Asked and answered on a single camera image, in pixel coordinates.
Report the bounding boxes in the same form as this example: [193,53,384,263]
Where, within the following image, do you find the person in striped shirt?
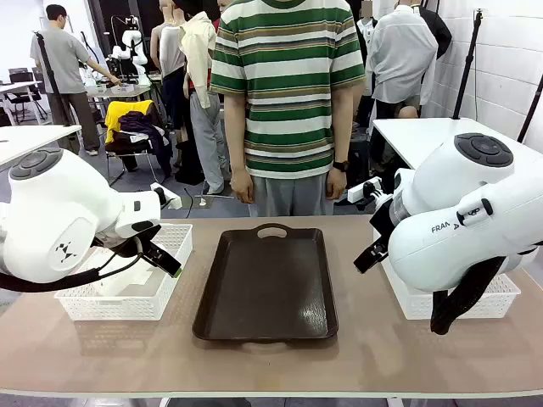
[210,0,367,217]

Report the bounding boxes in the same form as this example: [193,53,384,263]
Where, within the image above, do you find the person's left forearm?
[332,82,361,164]

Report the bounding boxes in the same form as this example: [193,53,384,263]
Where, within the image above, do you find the black hanging jacket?
[418,7,453,60]

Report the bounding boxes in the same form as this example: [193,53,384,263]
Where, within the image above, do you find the mannequin in white tank top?
[150,0,190,148]

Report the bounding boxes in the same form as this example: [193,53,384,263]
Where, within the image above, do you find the mannequin in white dress shirt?
[365,0,439,120]

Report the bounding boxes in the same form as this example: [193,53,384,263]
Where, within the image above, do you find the black office chair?
[6,67,48,125]

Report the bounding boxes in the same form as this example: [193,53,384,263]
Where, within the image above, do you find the man in grey t-shirt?
[29,3,123,157]

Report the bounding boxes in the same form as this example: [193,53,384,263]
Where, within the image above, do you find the black tripod stand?
[451,8,485,120]
[33,31,72,127]

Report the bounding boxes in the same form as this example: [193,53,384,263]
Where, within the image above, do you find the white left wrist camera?
[150,182,182,210]

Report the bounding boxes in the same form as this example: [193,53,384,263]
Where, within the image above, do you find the white perforated plastic basket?
[372,228,522,321]
[53,223,194,322]

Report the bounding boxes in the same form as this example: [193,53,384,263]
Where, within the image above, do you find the person's left hand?
[325,169,350,201]

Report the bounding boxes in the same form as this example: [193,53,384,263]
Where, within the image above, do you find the dark brown plastic tray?
[192,223,339,343]

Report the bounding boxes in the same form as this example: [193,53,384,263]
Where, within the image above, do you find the metal floor socket plate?
[168,194,235,211]

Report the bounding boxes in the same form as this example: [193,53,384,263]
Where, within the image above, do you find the person's right forearm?
[222,92,252,170]

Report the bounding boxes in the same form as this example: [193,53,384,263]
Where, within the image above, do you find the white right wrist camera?
[347,177,394,211]

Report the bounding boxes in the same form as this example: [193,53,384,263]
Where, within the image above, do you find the person's right hand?
[230,166,255,204]

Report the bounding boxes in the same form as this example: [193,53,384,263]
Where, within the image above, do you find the chair piled with clothes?
[104,99,174,187]

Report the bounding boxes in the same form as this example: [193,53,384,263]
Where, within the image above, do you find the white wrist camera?
[150,182,182,210]
[347,177,394,211]

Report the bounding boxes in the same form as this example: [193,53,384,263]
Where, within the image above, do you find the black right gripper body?
[369,198,399,247]

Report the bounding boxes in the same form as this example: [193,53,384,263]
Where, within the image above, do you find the black slanted stand pole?
[516,75,543,144]

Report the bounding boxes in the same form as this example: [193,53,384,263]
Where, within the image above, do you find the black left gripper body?
[95,226,163,259]

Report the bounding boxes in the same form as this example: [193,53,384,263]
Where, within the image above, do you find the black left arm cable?
[0,237,146,293]

